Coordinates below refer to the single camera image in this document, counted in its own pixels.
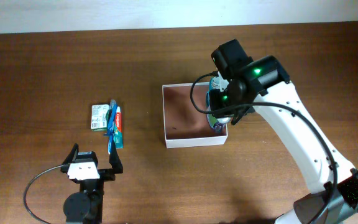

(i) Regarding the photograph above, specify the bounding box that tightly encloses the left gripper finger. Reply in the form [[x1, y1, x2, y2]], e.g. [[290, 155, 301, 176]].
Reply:
[[62, 143, 79, 165], [109, 142, 124, 174]]

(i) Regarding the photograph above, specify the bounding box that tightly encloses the blue mouthwash bottle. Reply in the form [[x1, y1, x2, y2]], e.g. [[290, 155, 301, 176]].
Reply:
[[208, 77, 229, 92]]

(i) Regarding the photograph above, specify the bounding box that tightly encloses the clear pump soap bottle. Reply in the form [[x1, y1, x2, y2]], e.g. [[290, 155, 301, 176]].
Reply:
[[206, 114, 232, 133]]

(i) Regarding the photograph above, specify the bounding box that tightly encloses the blue toothbrush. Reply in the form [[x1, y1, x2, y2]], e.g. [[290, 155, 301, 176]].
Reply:
[[107, 100, 117, 154]]

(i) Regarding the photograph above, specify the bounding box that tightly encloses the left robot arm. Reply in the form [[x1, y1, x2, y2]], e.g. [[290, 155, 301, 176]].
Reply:
[[60, 143, 123, 224]]

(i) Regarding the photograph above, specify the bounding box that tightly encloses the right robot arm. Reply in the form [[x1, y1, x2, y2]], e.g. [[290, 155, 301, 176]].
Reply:
[[209, 39, 358, 223]]

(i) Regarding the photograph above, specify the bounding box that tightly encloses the Colgate toothpaste tube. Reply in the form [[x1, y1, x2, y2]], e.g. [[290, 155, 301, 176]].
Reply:
[[113, 106, 124, 149]]

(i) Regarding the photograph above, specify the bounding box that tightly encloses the green white soap box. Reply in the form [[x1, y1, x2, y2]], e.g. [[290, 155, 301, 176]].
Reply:
[[91, 104, 110, 131]]

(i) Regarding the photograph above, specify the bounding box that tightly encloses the white cardboard box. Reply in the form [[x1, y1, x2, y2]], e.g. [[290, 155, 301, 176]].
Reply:
[[162, 83, 228, 149]]

